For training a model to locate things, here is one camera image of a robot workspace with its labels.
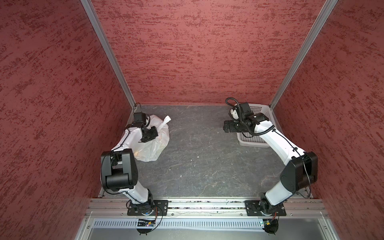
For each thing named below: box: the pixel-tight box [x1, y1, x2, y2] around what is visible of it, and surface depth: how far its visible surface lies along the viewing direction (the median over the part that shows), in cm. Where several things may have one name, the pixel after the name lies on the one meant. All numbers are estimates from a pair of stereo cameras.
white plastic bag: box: [133, 114, 172, 162], surface depth 91 cm
